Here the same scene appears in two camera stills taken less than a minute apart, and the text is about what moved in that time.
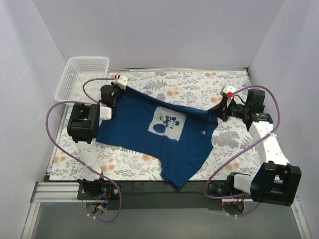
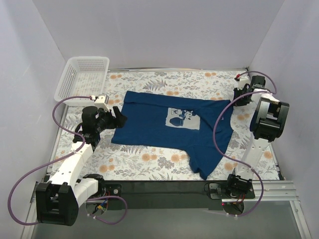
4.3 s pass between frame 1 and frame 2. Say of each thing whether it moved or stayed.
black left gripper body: moved
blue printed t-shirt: moved
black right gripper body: moved
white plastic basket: stayed
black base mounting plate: stayed
